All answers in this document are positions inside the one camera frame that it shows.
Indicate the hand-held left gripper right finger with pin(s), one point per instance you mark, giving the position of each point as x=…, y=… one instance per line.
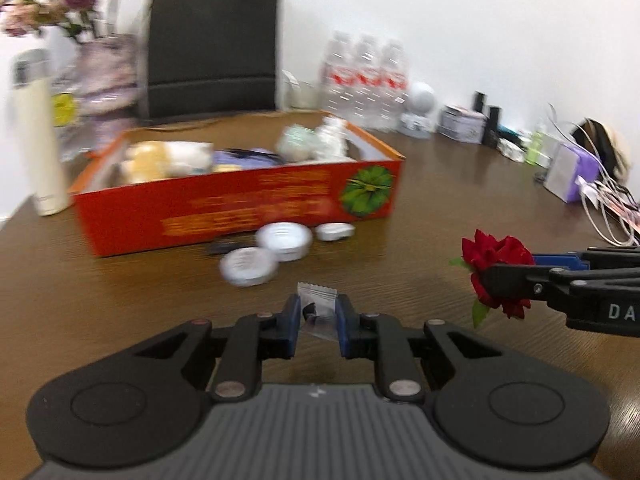
x=343, y=327

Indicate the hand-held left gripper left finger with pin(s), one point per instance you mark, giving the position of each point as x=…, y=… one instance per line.
x=292, y=327

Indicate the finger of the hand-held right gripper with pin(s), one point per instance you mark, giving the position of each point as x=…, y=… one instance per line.
x=555, y=260
x=515, y=282

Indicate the clear candy wrapper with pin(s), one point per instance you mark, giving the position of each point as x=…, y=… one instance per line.
x=317, y=305

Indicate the red artificial rose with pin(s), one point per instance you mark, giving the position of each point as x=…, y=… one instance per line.
x=492, y=252

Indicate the orange cardboard box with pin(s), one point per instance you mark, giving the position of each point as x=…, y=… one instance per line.
x=225, y=210

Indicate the brown wooden desktop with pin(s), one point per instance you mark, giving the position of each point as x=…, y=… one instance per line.
x=150, y=300

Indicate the colourful printed card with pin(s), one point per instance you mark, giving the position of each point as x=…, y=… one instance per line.
x=622, y=210

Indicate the purple white box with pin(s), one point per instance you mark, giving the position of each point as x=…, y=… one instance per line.
x=565, y=170

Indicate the small white box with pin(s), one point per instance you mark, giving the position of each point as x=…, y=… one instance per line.
x=514, y=150

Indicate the beige brown plush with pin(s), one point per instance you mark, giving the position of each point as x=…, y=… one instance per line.
x=607, y=145

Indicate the teal small item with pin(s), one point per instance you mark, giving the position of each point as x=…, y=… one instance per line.
x=510, y=133

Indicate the tall black lipstick tube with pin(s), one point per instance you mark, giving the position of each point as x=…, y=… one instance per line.
x=492, y=127

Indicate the small grey tin box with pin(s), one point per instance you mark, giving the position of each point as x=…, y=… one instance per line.
x=460, y=125

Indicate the purple cloth item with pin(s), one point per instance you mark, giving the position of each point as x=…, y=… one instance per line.
x=240, y=161

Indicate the short black lipstick tube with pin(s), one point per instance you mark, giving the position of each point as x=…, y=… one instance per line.
x=480, y=102

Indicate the light green figurine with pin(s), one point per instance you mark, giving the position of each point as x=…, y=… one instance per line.
x=295, y=142

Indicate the white robot figurine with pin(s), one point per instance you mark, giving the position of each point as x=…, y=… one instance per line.
x=420, y=100

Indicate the yellow white plush toy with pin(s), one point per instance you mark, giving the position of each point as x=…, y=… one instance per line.
x=170, y=156

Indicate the clear drinking glass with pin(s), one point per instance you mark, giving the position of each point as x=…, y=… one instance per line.
x=302, y=96

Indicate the black paper bag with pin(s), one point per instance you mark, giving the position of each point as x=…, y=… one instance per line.
x=210, y=45

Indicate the purple textured vase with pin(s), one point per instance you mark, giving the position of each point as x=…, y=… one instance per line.
x=107, y=85

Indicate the white thermos bottle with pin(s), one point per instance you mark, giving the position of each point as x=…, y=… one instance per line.
x=35, y=135

